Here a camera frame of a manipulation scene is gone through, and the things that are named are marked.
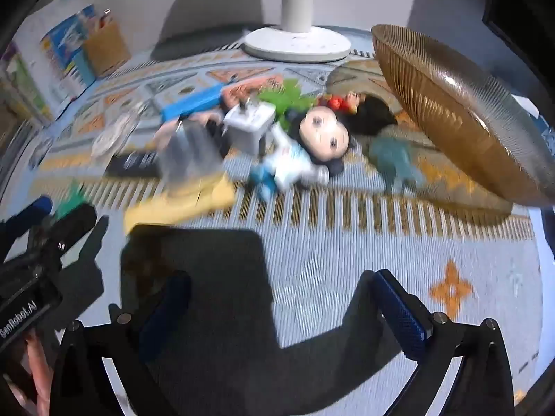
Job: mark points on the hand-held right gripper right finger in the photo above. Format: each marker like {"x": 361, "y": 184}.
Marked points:
{"x": 401, "y": 316}

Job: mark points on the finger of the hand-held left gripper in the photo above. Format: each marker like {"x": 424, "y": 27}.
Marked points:
{"x": 71, "y": 225}
{"x": 34, "y": 210}

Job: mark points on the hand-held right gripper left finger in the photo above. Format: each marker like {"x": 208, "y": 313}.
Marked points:
{"x": 167, "y": 312}

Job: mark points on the yellow sponge block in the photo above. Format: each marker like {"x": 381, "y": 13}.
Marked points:
{"x": 182, "y": 208}

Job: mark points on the teal dinosaur toy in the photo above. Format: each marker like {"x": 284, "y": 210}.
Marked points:
{"x": 396, "y": 156}

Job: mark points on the big-headed cartoon doll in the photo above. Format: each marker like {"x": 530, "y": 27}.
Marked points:
{"x": 312, "y": 143}

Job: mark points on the amber ribbed glass bowl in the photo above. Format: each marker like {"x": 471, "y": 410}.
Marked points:
{"x": 451, "y": 117}

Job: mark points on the person's left hand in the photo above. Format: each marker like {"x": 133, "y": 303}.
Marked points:
{"x": 37, "y": 368}

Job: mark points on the green toy piece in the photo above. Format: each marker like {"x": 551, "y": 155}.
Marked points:
{"x": 71, "y": 199}

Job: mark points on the black remote control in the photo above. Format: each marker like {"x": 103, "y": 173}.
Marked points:
{"x": 130, "y": 164}

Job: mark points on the patterned woven mat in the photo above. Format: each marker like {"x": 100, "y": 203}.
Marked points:
{"x": 325, "y": 268}

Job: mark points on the colourful picture book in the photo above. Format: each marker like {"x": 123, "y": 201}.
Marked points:
{"x": 65, "y": 56}

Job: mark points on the blue rectangular box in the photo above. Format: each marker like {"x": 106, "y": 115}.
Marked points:
{"x": 190, "y": 104}

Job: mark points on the cork pen holder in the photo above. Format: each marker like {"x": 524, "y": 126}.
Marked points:
{"x": 106, "y": 47}

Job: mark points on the white charger plug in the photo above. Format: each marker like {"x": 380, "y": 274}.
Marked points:
{"x": 249, "y": 128}

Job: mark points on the black round object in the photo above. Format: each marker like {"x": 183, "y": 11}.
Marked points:
{"x": 373, "y": 112}

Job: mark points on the pink rectangular box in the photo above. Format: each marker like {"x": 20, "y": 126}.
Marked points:
{"x": 243, "y": 91}

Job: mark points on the small red toy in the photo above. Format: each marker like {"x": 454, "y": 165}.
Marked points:
{"x": 342, "y": 103}

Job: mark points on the round beige coaster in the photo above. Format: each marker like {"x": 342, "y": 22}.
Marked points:
{"x": 360, "y": 78}

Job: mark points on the green plastic toy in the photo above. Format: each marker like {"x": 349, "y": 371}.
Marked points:
{"x": 286, "y": 97}

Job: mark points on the white desk lamp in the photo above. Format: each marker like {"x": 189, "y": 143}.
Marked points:
{"x": 299, "y": 39}

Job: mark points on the dark screen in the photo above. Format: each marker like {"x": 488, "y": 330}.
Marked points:
{"x": 516, "y": 8}

